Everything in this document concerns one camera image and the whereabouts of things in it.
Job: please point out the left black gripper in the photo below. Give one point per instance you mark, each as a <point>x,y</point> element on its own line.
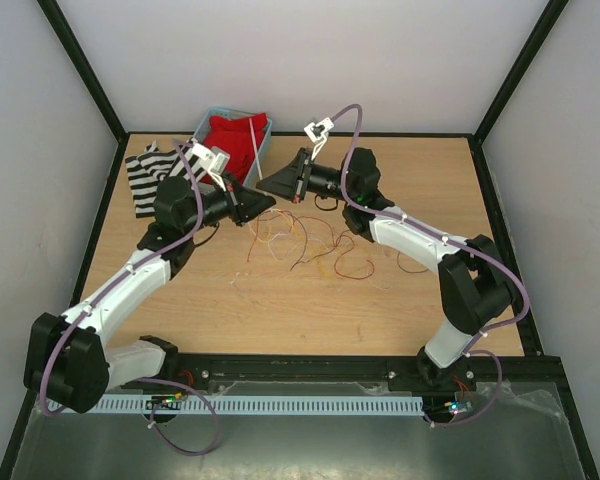
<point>249,203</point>

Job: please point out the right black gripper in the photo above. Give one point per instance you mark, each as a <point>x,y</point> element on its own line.
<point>287,182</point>

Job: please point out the white zip tie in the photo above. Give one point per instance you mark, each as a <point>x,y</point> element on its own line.
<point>255,150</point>

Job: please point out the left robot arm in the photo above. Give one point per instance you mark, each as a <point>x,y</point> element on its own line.
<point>69,360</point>

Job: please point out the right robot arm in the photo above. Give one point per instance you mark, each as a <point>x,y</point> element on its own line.
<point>475,286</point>

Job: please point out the red cloth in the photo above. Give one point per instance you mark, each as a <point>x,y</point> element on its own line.
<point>233,137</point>

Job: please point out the blue plastic basket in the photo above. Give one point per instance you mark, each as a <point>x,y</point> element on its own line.
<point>203,129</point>

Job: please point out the black white striped cloth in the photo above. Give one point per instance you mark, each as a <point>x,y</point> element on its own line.
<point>146,171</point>

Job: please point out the left circuit board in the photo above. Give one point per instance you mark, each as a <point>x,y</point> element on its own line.
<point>170,402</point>

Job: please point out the circuit board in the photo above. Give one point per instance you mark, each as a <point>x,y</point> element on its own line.
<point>458,407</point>
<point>170,402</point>

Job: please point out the right circuit board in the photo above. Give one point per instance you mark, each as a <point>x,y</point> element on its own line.
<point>458,407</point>

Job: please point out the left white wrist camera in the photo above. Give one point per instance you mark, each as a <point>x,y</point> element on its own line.
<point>211,162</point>

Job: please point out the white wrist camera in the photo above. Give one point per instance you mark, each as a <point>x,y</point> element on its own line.
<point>211,162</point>
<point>318,133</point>

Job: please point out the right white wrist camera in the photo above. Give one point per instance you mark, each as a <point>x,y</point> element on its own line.
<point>318,133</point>

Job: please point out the grey slotted cable duct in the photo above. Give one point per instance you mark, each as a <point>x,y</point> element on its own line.
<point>271,405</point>

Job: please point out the black aluminium frame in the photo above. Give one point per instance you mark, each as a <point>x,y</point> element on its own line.
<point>533,366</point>

